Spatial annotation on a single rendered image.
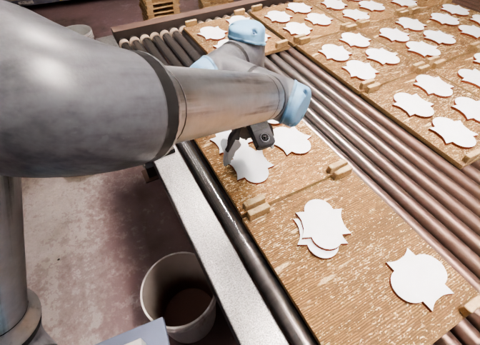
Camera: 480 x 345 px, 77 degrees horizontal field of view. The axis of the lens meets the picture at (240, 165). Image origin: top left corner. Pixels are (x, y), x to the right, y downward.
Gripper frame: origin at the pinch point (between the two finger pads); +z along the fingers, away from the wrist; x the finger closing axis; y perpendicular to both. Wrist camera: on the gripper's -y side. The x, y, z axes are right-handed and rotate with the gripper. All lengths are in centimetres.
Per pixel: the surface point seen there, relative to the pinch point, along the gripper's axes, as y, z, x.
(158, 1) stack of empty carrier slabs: 275, 41, -45
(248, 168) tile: -0.9, 2.3, 1.1
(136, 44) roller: 92, 1, 10
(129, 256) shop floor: 48, 96, 49
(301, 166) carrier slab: -6.1, 3.9, -13.2
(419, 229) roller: -35.5, 6.8, -28.6
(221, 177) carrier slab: 0.6, 3.7, 8.7
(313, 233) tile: -26.0, 2.9, -2.7
